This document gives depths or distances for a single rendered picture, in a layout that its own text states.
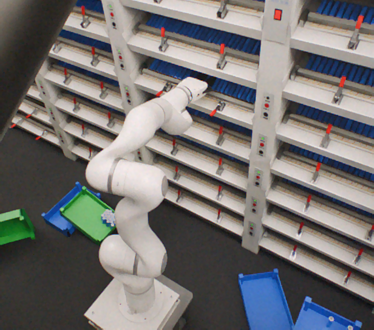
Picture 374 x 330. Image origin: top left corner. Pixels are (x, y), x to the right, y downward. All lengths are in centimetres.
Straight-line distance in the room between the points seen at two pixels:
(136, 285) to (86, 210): 100
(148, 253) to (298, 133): 70
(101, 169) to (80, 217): 133
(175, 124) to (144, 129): 28
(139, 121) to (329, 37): 62
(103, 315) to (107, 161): 82
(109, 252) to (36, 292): 98
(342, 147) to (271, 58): 42
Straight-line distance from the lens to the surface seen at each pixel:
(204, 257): 216
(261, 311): 205
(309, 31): 126
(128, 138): 102
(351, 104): 133
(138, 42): 165
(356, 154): 146
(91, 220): 234
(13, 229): 248
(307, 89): 136
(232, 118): 154
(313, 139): 147
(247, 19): 132
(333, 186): 160
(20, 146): 305
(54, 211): 249
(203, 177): 203
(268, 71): 134
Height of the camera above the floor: 189
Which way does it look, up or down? 44 degrees down
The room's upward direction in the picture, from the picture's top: 4 degrees counter-clockwise
